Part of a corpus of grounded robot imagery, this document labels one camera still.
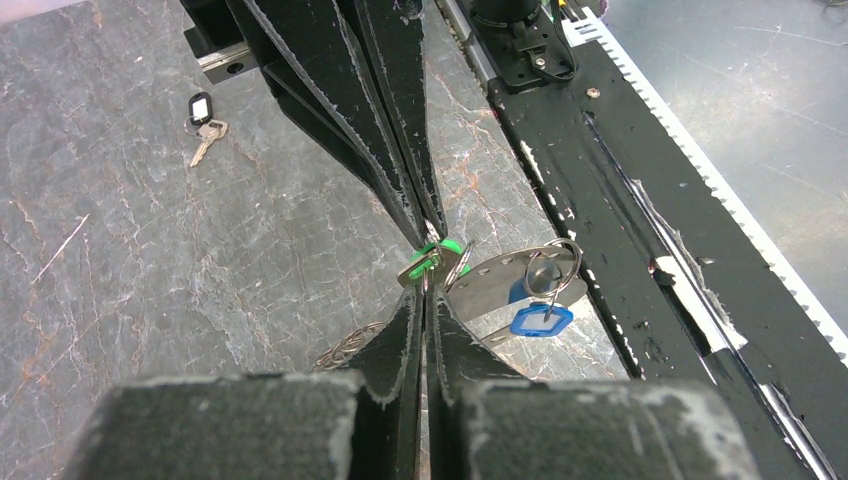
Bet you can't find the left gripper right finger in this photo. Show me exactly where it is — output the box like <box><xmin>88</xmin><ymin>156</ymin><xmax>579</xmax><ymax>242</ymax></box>
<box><xmin>425</xmin><ymin>288</ymin><xmax>760</xmax><ymax>479</ymax></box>

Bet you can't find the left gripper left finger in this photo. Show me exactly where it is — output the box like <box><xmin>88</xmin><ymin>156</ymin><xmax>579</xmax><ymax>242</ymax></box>
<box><xmin>63</xmin><ymin>287</ymin><xmax>424</xmax><ymax>479</ymax></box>

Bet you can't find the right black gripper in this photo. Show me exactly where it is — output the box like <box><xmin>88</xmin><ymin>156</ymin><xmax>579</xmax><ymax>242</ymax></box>
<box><xmin>180</xmin><ymin>0</ymin><xmax>448</xmax><ymax>249</ymax></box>

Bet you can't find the blue key tag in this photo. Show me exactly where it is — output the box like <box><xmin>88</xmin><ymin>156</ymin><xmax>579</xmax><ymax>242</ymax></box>
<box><xmin>508</xmin><ymin>280</ymin><xmax>574</xmax><ymax>337</ymax></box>

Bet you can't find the metal key organizer plate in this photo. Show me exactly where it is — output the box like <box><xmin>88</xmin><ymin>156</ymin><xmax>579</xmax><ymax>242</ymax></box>
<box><xmin>445</xmin><ymin>238</ymin><xmax>587</xmax><ymax>372</ymax></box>

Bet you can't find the green key tag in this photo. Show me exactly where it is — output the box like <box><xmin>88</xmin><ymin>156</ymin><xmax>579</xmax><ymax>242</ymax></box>
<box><xmin>397</xmin><ymin>239</ymin><xmax>470</xmax><ymax>287</ymax></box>

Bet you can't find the black key tag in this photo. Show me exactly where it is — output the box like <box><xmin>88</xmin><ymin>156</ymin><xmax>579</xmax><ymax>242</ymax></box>
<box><xmin>184</xmin><ymin>91</ymin><xmax>230</xmax><ymax>168</ymax></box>

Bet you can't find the grey slotted cable duct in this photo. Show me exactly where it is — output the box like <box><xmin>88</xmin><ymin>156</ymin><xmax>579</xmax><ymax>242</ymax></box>
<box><xmin>562</xmin><ymin>7</ymin><xmax>847</xmax><ymax>364</ymax></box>

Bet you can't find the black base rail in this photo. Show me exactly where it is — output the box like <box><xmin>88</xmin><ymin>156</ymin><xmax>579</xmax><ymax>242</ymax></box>
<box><xmin>476</xmin><ymin>16</ymin><xmax>847</xmax><ymax>479</ymax></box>

